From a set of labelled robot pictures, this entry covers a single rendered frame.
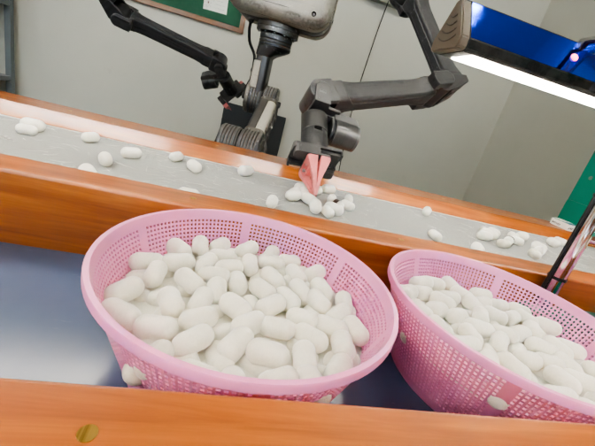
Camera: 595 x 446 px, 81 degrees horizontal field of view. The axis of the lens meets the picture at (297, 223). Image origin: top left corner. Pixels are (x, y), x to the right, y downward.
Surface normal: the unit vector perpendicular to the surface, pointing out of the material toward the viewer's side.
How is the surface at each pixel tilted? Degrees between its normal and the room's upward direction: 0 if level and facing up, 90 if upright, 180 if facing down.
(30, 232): 90
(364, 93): 50
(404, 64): 90
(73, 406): 0
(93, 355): 0
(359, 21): 90
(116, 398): 0
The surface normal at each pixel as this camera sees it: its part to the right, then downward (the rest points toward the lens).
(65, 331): 0.26, -0.91
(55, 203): 0.14, 0.38
